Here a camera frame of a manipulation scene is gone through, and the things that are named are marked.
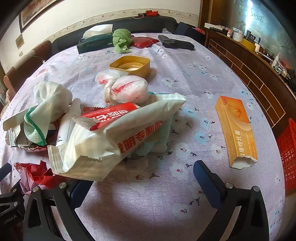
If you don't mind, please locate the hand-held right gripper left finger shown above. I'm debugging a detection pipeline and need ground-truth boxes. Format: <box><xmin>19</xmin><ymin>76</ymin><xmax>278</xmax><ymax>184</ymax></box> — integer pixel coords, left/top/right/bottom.
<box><xmin>23</xmin><ymin>179</ymin><xmax>95</xmax><ymax>241</ymax></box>

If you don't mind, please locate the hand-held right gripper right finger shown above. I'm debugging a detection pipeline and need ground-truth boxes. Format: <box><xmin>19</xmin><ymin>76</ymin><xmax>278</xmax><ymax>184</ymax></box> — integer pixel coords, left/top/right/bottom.
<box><xmin>193</xmin><ymin>160</ymin><xmax>270</xmax><ymax>241</ymax></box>

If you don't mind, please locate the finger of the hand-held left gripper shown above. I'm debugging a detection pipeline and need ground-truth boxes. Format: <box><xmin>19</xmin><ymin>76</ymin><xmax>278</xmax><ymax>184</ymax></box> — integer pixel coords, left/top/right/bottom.
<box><xmin>0</xmin><ymin>163</ymin><xmax>12</xmax><ymax>183</ymax></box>

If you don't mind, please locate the white knit glove green cuff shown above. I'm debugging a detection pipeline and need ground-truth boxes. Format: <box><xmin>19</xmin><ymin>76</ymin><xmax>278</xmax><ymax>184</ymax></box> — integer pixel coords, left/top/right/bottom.
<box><xmin>23</xmin><ymin>82</ymin><xmax>73</xmax><ymax>146</ymax></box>

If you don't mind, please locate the red plastic basket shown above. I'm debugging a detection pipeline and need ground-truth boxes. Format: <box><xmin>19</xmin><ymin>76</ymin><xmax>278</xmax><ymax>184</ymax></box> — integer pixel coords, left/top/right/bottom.
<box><xmin>276</xmin><ymin>118</ymin><xmax>296</xmax><ymax>197</ymax></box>

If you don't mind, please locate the white red paper bag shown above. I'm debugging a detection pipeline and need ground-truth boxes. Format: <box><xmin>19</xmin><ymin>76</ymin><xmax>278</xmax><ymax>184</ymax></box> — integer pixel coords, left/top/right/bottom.
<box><xmin>47</xmin><ymin>93</ymin><xmax>187</xmax><ymax>182</ymax></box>

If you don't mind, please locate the yellow plastic container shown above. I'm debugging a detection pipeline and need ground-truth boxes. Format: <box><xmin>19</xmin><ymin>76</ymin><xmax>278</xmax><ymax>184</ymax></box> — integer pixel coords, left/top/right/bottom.
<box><xmin>109</xmin><ymin>55</ymin><xmax>151</xmax><ymax>79</ymax></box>

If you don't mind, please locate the crumpled red plastic bag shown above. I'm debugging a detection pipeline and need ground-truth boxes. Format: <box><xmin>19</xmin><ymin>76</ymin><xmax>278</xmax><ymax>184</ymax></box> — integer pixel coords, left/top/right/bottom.
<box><xmin>13</xmin><ymin>160</ymin><xmax>70</xmax><ymax>195</ymax></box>

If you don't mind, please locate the orange medicine box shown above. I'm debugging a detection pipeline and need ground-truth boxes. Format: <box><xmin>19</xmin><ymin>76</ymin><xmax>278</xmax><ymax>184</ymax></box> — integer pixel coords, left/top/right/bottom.
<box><xmin>216</xmin><ymin>95</ymin><xmax>258</xmax><ymax>169</ymax></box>

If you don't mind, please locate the white plastic tube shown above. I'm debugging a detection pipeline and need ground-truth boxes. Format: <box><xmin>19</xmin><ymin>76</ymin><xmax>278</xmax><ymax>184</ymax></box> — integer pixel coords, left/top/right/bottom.
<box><xmin>57</xmin><ymin>98</ymin><xmax>81</xmax><ymax>146</ymax></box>

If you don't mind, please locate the patterned brown cushion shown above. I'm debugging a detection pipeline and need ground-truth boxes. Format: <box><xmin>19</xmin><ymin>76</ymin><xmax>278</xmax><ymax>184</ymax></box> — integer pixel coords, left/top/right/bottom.
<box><xmin>0</xmin><ymin>88</ymin><xmax>14</xmax><ymax>112</ymax></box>

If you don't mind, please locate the knotted white plastic bag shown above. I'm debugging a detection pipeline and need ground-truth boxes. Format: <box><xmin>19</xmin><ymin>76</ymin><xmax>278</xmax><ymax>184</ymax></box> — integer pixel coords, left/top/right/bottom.
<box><xmin>95</xmin><ymin>70</ymin><xmax>148</xmax><ymax>105</ymax></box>

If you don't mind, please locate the wooden counter cabinet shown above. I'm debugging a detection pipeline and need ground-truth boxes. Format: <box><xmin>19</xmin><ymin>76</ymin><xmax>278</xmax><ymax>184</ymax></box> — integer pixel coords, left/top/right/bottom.
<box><xmin>205</xmin><ymin>30</ymin><xmax>296</xmax><ymax>139</ymax></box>

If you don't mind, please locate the brown armchair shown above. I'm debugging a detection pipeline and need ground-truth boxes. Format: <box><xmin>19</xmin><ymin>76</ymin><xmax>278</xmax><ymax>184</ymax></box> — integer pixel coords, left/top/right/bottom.
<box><xmin>3</xmin><ymin>40</ymin><xmax>52</xmax><ymax>93</ymax></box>

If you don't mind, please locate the black toy pistol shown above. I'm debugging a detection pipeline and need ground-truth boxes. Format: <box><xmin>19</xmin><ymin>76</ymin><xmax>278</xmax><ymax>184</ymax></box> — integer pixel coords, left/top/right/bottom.
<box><xmin>158</xmin><ymin>35</ymin><xmax>195</xmax><ymax>51</ymax></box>

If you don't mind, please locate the yellow pen holder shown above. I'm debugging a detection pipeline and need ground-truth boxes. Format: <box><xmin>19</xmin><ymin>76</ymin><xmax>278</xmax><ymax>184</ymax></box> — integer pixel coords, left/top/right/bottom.
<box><xmin>240</xmin><ymin>38</ymin><xmax>256</xmax><ymax>50</ymax></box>

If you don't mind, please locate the dark green tissue box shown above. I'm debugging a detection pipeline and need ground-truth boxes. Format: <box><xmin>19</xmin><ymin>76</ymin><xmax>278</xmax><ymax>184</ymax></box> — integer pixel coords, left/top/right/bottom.
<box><xmin>77</xmin><ymin>24</ymin><xmax>115</xmax><ymax>54</ymax></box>

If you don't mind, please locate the white jar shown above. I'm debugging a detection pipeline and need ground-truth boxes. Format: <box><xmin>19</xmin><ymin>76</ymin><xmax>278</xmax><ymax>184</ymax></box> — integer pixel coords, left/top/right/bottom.
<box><xmin>232</xmin><ymin>27</ymin><xmax>243</xmax><ymax>42</ymax></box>

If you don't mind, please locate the red flat packet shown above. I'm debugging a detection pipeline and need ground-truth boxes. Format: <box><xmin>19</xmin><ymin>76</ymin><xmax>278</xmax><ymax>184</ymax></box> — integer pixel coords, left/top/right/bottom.
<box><xmin>131</xmin><ymin>37</ymin><xmax>160</xmax><ymax>49</ymax></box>

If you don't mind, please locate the dark blue bag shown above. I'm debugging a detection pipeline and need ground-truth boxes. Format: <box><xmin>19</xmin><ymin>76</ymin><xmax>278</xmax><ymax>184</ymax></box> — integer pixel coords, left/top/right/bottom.
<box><xmin>174</xmin><ymin>22</ymin><xmax>206</xmax><ymax>44</ymax></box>

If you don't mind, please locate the white flat box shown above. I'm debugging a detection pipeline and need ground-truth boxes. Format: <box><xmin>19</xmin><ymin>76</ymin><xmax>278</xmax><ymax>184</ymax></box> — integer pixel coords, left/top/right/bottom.
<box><xmin>205</xmin><ymin>23</ymin><xmax>226</xmax><ymax>30</ymax></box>

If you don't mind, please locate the green towel cloth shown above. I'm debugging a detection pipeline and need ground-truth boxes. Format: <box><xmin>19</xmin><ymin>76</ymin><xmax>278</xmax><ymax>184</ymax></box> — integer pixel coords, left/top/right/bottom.
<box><xmin>112</xmin><ymin>29</ymin><xmax>133</xmax><ymax>54</ymax></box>

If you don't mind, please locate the framed horse painting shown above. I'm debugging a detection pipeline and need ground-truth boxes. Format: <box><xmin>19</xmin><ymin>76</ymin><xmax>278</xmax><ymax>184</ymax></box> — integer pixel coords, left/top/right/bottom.
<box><xmin>18</xmin><ymin>0</ymin><xmax>65</xmax><ymax>33</ymax></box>

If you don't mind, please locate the black leather sofa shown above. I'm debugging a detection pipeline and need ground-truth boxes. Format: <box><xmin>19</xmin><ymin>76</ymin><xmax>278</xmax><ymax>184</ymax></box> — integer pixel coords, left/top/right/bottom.
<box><xmin>51</xmin><ymin>16</ymin><xmax>178</xmax><ymax>55</ymax></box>

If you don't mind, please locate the etched glass partition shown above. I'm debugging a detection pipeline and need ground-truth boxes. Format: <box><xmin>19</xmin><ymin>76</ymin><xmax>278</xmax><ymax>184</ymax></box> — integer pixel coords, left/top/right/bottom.
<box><xmin>225</xmin><ymin>0</ymin><xmax>296</xmax><ymax>70</ymax></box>

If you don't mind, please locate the small wall plaque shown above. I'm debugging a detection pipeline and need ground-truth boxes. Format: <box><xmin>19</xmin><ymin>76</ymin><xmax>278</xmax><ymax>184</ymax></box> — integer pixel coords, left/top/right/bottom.
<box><xmin>15</xmin><ymin>34</ymin><xmax>25</xmax><ymax>49</ymax></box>

